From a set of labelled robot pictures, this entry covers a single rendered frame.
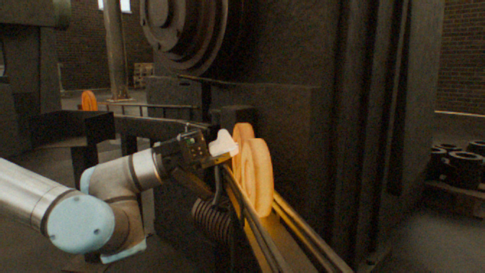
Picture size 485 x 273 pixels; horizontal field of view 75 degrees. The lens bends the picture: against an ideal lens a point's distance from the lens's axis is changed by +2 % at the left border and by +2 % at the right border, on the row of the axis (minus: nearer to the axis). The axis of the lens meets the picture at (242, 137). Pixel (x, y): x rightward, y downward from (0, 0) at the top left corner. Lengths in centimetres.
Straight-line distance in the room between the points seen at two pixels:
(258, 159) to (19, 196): 41
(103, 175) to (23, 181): 15
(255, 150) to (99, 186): 36
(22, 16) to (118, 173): 305
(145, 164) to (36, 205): 21
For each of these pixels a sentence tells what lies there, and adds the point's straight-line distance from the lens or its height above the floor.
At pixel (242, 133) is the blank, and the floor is 79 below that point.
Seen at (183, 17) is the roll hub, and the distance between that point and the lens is 105.
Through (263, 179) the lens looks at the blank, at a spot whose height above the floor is 74.
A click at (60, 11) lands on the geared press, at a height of 208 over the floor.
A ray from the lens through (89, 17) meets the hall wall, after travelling 1182.
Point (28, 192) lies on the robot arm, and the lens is 66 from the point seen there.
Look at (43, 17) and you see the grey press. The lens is 376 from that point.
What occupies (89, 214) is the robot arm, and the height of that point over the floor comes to 70.
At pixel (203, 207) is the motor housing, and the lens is 99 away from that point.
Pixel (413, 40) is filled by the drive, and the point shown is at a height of 103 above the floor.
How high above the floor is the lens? 95
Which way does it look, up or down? 14 degrees down
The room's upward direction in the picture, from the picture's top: straight up
